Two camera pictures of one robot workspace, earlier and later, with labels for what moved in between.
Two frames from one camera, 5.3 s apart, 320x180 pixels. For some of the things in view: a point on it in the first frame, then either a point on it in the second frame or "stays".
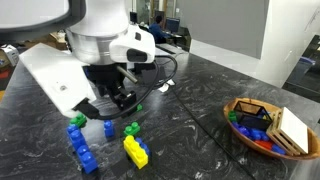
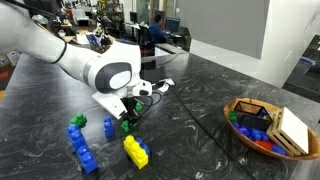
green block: [133, 129] → [125, 125]
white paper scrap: [165, 86] stays
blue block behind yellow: [144, 145] stays
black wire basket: [252, 115] stays
